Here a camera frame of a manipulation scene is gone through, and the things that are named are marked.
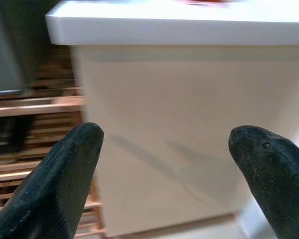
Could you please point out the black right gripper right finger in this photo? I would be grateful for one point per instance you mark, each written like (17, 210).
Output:
(276, 179)

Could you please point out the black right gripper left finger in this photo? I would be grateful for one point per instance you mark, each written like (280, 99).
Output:
(52, 186)

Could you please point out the grey fridge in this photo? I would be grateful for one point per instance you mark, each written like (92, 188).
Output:
(2, 49)

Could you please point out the wooden slatted pallet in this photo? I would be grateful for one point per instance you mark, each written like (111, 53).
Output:
(52, 107)

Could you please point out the white countertop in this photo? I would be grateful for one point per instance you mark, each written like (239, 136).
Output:
(164, 25)

